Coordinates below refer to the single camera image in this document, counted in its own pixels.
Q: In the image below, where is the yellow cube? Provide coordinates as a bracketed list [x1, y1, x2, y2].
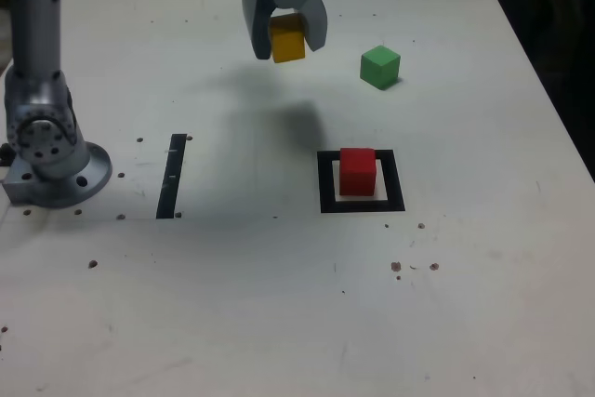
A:
[268, 13, 308, 64]

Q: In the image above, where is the green cube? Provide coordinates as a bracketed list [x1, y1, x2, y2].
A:
[360, 45, 402, 90]

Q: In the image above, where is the red cube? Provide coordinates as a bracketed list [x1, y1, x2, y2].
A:
[338, 147, 377, 197]

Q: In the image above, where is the black tape square outline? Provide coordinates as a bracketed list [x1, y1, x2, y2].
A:
[316, 149, 405, 215]

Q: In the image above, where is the black tape strip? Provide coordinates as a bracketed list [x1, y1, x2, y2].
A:
[155, 133, 188, 220]

